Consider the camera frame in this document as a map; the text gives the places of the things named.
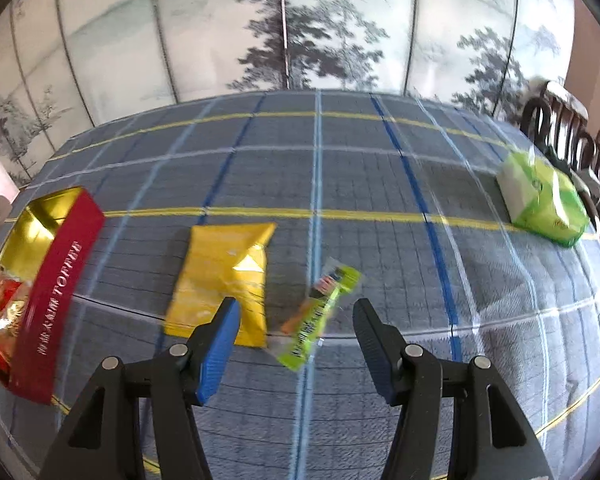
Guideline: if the green tissue pack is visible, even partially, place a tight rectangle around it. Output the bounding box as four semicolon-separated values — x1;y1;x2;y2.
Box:
496;150;592;248

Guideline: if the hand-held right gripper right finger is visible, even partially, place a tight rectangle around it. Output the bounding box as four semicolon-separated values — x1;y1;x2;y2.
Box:
352;297;553;480

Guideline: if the red and gold tin box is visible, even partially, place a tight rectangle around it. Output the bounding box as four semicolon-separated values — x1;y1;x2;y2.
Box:
0;186;106;407

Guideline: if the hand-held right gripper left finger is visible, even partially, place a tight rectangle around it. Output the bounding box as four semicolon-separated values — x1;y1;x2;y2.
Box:
39;297;242;480

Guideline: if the large yellow snack packet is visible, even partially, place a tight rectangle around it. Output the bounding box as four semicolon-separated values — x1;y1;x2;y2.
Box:
163;222;277;350

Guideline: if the green strip snack packet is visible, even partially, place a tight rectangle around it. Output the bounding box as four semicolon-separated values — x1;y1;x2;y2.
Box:
266;256;362;372

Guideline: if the painted folding screen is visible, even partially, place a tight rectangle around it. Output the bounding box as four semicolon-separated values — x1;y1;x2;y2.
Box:
0;0;576;186

